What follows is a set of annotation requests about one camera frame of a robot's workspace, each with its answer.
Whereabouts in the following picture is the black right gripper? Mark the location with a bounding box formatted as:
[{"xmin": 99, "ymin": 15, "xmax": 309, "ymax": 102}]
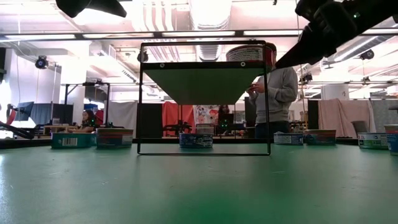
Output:
[{"xmin": 275, "ymin": 0, "xmax": 363, "ymax": 68}]

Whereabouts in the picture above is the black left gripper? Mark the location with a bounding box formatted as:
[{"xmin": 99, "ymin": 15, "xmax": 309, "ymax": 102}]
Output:
[{"xmin": 55, "ymin": 0, "xmax": 127, "ymax": 19}]

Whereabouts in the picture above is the silver-lid seafood can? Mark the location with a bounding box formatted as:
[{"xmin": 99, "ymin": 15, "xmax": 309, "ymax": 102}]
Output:
[
  {"xmin": 226, "ymin": 45, "xmax": 269, "ymax": 63},
  {"xmin": 273, "ymin": 132, "xmax": 305, "ymax": 146},
  {"xmin": 356, "ymin": 133, "xmax": 389, "ymax": 150}
]

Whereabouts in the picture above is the gold-lid pink salmon can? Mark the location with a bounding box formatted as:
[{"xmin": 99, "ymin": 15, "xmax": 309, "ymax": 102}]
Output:
[
  {"xmin": 95, "ymin": 128, "xmax": 134, "ymax": 149},
  {"xmin": 384, "ymin": 124, "xmax": 398, "ymax": 156},
  {"xmin": 303, "ymin": 129, "xmax": 337, "ymax": 146}
]

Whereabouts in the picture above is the blue fish-print seafood can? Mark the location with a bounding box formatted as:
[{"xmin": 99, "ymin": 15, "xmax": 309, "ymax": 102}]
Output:
[{"xmin": 179, "ymin": 133, "xmax": 215, "ymax": 149}]

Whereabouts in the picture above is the person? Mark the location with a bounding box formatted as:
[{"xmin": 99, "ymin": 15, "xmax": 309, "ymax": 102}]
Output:
[
  {"xmin": 247, "ymin": 42, "xmax": 299, "ymax": 139},
  {"xmin": 79, "ymin": 109, "xmax": 98, "ymax": 133},
  {"xmin": 217, "ymin": 105, "xmax": 234, "ymax": 131}
]

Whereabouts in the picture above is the beige curtain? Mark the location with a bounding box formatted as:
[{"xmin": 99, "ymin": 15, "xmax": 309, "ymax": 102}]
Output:
[{"xmin": 317, "ymin": 98, "xmax": 376, "ymax": 138}]

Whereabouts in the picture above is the black monitor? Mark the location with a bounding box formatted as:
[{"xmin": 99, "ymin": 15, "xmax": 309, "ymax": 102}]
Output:
[
  {"xmin": 12, "ymin": 101, "xmax": 35, "ymax": 122},
  {"xmin": 244, "ymin": 96, "xmax": 257, "ymax": 125},
  {"xmin": 51, "ymin": 103, "xmax": 75, "ymax": 123}
]

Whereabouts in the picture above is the white curtain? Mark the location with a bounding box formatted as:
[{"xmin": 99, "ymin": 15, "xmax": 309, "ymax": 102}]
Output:
[{"xmin": 107, "ymin": 100, "xmax": 139, "ymax": 130}]

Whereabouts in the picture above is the floral poster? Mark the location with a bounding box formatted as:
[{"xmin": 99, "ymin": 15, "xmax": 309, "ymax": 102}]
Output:
[{"xmin": 194, "ymin": 105, "xmax": 220, "ymax": 125}]

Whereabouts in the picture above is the black panel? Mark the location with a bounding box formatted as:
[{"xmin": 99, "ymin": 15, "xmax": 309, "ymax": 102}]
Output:
[{"xmin": 136, "ymin": 102, "xmax": 163, "ymax": 139}]

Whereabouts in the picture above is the red curtain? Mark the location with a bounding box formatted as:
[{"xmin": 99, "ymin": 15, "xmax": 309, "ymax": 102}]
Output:
[{"xmin": 161, "ymin": 101, "xmax": 197, "ymax": 138}]

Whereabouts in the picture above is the light wooden rack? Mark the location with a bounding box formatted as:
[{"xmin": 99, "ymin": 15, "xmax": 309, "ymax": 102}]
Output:
[{"xmin": 42, "ymin": 124, "xmax": 78, "ymax": 135}]

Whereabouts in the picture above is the green-label silver-lid can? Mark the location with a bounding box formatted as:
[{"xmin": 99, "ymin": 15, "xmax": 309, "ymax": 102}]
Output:
[{"xmin": 51, "ymin": 133, "xmax": 98, "ymax": 149}]

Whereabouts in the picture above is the green table mat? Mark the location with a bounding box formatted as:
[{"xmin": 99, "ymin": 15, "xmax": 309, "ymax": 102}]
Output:
[{"xmin": 0, "ymin": 142, "xmax": 398, "ymax": 224}]

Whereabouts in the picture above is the thin hanging cable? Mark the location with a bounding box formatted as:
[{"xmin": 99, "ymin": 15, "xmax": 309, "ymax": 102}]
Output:
[{"xmin": 297, "ymin": 63, "xmax": 308, "ymax": 121}]

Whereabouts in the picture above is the black ceiling light rail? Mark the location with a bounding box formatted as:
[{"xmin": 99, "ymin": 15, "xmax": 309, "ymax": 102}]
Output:
[{"xmin": 0, "ymin": 29, "xmax": 398, "ymax": 41}]

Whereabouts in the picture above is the black metal frame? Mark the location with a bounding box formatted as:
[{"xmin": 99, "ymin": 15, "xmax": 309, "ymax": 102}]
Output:
[{"xmin": 63, "ymin": 81, "xmax": 111, "ymax": 128}]

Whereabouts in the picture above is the silver ventilation duct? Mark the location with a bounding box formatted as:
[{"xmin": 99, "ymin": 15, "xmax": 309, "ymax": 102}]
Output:
[{"xmin": 189, "ymin": 0, "xmax": 233, "ymax": 63}]

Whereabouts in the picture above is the wooden shelf with black frame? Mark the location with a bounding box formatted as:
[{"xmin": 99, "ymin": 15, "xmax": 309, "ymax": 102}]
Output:
[{"xmin": 136, "ymin": 39, "xmax": 272, "ymax": 156}]

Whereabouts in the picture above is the black table frame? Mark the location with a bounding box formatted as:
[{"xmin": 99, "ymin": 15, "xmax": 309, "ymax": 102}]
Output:
[{"xmin": 0, "ymin": 136, "xmax": 358, "ymax": 149}]

